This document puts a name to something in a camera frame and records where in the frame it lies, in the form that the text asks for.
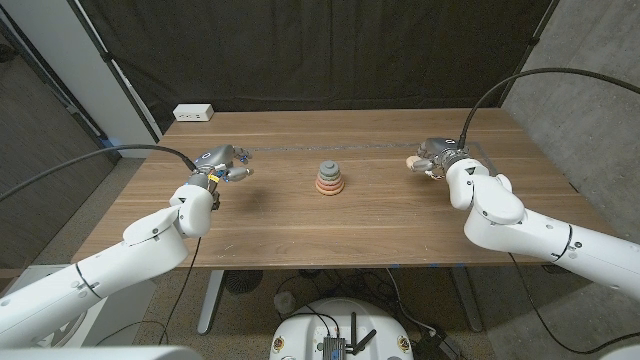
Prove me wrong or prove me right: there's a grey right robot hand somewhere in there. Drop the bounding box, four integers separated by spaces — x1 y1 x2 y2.
410 137 471 180

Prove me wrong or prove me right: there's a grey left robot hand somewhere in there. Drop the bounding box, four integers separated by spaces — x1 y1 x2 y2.
186 144 255 192

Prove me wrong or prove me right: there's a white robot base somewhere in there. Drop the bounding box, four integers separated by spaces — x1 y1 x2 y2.
268 298 415 360

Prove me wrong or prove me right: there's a white power outlet box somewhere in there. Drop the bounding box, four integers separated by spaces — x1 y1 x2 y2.
172 103 215 123

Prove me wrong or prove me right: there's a black round floor fan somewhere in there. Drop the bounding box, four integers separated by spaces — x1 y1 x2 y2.
223 269 264 295

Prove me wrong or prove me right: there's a black backdrop stand pole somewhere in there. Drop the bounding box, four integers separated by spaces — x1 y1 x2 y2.
497 0 561 109
67 0 162 145

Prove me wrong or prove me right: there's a white table leg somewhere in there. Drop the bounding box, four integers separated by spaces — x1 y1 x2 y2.
196 269 226 336

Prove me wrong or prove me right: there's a black backdrop cloth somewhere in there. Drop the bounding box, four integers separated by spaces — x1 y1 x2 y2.
77 0 557 135

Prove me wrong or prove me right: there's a grey table leg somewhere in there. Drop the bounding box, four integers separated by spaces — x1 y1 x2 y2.
449 267 485 334

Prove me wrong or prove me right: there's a grey round floor object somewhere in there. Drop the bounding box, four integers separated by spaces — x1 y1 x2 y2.
273 291 297 315

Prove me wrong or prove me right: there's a black floor power strip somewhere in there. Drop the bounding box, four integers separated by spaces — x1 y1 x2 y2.
409 327 462 360

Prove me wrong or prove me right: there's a grey router with antennas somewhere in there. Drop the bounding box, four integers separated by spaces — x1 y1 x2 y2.
322 312 378 360

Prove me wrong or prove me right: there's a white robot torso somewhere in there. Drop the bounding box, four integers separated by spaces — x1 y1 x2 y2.
0 345 204 360

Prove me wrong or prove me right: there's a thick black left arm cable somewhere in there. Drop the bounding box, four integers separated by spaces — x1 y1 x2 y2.
0 143 198 204

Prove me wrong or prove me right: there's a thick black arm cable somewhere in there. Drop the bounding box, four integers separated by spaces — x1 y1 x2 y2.
0 143 198 204
456 67 640 150

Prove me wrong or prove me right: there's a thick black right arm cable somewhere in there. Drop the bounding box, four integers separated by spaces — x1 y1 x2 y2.
456 67 640 150

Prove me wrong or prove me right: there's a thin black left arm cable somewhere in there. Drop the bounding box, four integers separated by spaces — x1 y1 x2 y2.
157 236 203 347

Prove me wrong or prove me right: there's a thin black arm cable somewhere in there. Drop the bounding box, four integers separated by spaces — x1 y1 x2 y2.
507 252 640 356
157 236 203 347

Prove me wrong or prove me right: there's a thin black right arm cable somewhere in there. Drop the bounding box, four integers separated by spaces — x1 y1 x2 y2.
507 252 640 356

